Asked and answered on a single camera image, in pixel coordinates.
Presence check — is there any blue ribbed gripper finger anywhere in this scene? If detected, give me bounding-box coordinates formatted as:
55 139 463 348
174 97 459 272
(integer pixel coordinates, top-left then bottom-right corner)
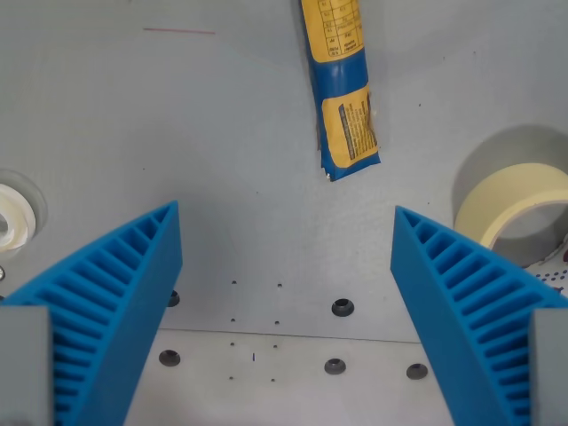
390 205 568 426
0 200 184 426

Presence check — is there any cream masking tape roll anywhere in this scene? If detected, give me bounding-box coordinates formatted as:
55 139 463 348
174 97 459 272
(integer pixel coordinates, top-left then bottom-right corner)
453 162 568 267

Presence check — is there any white tape roll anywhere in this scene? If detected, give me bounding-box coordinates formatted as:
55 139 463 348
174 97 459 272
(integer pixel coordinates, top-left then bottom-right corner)
0 184 37 254

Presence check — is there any blue bag roll yellow label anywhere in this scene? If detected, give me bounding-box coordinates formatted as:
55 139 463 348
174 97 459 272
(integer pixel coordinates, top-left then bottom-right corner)
300 0 383 182

